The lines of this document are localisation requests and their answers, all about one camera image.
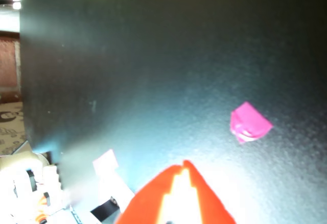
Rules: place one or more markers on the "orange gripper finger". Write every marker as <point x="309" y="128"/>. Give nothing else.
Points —
<point x="209" y="203"/>
<point x="148" y="198"/>

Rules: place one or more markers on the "black battery-like block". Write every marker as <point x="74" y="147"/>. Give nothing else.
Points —
<point x="106" y="208"/>

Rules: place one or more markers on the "pale pink tape piece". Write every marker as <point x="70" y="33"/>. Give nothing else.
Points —
<point x="106" y="161"/>

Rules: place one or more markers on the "magenta glossy tape piece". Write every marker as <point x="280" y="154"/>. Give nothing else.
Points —
<point x="250" y="122"/>

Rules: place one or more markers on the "patterned beige rug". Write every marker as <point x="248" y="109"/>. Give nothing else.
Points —
<point x="10" y="132"/>

